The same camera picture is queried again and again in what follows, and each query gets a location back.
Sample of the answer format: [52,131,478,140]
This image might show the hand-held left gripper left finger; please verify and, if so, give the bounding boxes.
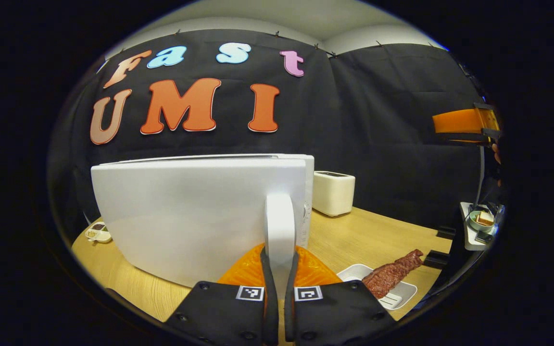
[164,243,280,346]

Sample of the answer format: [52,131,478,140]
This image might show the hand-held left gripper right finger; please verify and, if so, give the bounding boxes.
[284,245,398,346]

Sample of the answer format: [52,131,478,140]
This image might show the brown meat strip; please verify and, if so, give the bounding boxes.
[362,249,424,299]

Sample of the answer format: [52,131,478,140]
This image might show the white microwave oven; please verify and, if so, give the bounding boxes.
[90,153,315,298]

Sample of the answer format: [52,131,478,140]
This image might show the grey metal pole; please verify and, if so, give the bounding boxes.
[474,144,485,207]

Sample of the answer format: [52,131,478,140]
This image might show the white rectangular tray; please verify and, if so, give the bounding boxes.
[337,263,418,310]

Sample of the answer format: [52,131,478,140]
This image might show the white bowl with toast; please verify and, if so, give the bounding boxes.
[468,210,495,233]

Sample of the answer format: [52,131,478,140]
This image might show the white side table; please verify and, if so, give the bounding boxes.
[460,202,504,251]

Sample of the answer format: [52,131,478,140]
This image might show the white toaster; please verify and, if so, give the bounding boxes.
[312,171,356,217]

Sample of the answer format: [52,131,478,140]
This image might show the small white sauce dish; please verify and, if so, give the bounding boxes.
[85,222,113,244]

